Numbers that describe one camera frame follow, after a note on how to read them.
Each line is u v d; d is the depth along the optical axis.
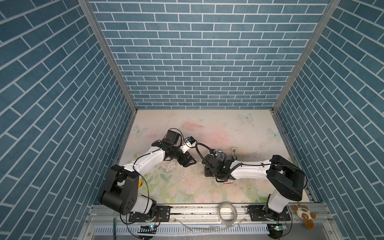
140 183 0.83
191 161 0.76
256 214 0.74
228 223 0.71
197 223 0.72
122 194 0.42
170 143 0.69
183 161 0.74
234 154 0.92
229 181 0.84
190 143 0.76
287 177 0.48
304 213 0.72
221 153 0.94
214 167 0.67
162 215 0.74
